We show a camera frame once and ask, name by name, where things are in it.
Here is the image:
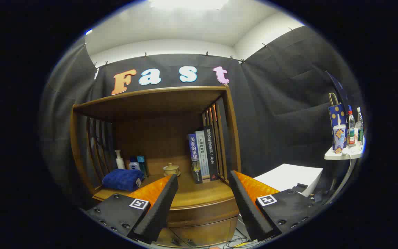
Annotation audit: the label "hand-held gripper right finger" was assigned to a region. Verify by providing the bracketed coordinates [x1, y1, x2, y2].
[227, 170, 324, 242]

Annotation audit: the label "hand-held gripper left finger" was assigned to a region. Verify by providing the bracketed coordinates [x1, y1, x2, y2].
[83, 174, 179, 245]

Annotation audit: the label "wooden drawer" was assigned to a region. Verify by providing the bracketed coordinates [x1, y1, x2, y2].
[166, 198, 240, 228]

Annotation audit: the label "wooden countertop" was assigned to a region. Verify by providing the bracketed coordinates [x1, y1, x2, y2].
[93, 173, 236, 210]

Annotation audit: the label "white drawer cabinet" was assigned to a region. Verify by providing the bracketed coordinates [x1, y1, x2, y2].
[253, 164, 324, 197]

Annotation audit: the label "wooden cabinet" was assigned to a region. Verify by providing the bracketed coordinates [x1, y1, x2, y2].
[69, 86, 241, 248]

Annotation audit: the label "beige lidded teacup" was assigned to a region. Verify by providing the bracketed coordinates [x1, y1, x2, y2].
[163, 163, 181, 177]

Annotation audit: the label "teal bottle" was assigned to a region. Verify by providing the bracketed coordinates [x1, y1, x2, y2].
[137, 155, 148, 178]

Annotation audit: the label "blue folded towel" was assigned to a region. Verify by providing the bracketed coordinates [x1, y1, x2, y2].
[102, 168, 145, 192]

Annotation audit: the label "white pump bottle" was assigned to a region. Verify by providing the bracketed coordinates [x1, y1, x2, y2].
[115, 150, 126, 170]

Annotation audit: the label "black spine book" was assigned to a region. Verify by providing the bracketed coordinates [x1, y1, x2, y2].
[203, 125, 219, 181]

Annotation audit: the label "pale grey spine book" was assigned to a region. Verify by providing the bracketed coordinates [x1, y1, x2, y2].
[196, 130, 210, 180]

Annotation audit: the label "white side table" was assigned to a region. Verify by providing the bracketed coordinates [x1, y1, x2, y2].
[323, 137, 366, 206]

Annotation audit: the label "paper cup with straw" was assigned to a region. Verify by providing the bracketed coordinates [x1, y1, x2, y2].
[333, 114, 347, 154]

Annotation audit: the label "blue dotted gift bag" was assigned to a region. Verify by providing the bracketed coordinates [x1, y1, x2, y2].
[325, 71, 352, 150]

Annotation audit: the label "clear bottle red label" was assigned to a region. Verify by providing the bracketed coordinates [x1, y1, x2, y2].
[347, 110, 356, 147]

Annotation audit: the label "clear bottle green label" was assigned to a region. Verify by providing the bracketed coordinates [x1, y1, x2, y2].
[356, 107, 364, 146]

